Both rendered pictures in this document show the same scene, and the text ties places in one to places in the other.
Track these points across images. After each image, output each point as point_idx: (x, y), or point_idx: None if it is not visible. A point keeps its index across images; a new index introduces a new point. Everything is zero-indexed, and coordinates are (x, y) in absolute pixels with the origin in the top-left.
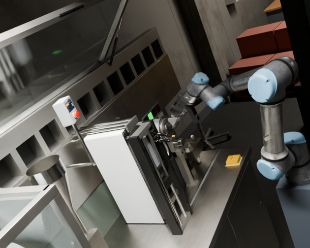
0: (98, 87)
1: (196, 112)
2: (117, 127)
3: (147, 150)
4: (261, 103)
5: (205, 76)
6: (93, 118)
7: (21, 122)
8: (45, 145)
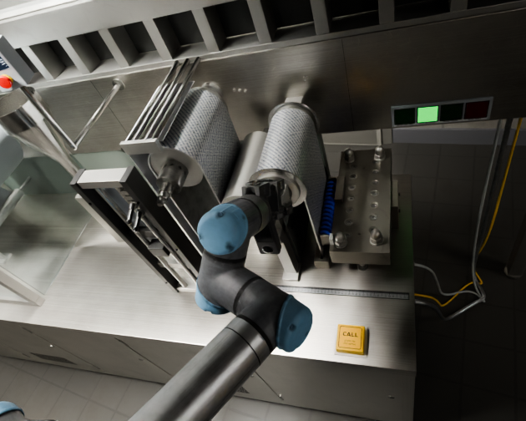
0: None
1: (268, 240)
2: (134, 128)
3: (109, 205)
4: None
5: (221, 240)
6: (237, 53)
7: (73, 4)
8: (118, 54)
